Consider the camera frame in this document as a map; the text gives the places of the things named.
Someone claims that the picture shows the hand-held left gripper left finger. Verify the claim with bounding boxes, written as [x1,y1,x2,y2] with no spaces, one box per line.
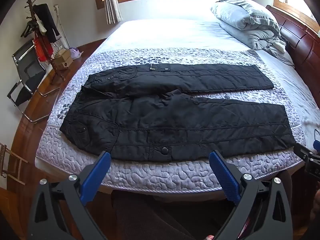
[27,151,112,240]

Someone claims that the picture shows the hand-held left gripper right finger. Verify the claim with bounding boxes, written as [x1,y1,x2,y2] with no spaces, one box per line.
[209,150,293,240]

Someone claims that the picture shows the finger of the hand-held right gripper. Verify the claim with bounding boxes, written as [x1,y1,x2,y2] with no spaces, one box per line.
[293,143,314,161]
[313,129,320,153]

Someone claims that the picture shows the black pants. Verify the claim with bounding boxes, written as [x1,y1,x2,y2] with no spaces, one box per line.
[59,64,297,162]

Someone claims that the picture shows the quilted grey bed cover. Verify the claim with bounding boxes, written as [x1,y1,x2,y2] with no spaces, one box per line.
[35,47,307,195]

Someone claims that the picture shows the wooden stool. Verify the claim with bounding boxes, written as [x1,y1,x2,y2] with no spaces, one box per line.
[0,142,27,185]

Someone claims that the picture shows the wooden headboard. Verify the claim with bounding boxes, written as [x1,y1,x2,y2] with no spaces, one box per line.
[265,5,320,100]

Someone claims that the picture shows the black folding chair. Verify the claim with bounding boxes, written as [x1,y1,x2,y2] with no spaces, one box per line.
[7,39,60,123]

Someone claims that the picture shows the cardboard box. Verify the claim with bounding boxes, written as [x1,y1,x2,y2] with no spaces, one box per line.
[51,49,74,71]

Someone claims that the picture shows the folded grey duvet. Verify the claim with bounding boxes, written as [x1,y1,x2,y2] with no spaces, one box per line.
[210,0,287,53]

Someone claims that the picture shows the wooden coat rack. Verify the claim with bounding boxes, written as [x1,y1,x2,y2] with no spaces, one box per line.
[24,0,66,85]

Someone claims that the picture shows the white bed sheet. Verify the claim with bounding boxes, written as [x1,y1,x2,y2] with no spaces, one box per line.
[96,19,320,140]

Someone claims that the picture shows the black hanging garment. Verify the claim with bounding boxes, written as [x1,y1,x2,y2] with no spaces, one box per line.
[33,4,60,43]

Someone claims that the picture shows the white curtain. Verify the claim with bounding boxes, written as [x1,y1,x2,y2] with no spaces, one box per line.
[102,0,123,25]

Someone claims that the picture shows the white wire drying rack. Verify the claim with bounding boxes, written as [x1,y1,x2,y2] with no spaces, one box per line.
[51,4,70,54]

